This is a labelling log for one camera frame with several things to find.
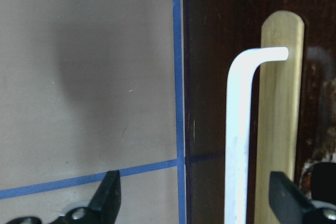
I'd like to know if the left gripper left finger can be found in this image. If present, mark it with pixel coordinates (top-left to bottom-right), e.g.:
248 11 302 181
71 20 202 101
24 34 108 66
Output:
5 169 122 224

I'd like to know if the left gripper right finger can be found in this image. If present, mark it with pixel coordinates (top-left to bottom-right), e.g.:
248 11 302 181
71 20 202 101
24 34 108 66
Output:
269 162 335 223

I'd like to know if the light wooden drawer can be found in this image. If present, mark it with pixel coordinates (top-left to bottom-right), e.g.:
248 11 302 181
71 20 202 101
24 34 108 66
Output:
254 10 305 223

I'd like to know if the white drawer handle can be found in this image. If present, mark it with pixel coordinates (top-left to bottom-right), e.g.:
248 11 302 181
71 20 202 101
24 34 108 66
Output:
224 47 289 224

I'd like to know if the dark wooden drawer cabinet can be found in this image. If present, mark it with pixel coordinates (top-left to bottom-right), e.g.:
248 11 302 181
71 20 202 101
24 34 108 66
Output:
182 0 336 224

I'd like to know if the brown paper table cover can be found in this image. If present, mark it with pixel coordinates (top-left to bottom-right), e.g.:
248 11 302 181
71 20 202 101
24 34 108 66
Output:
1 0 186 223

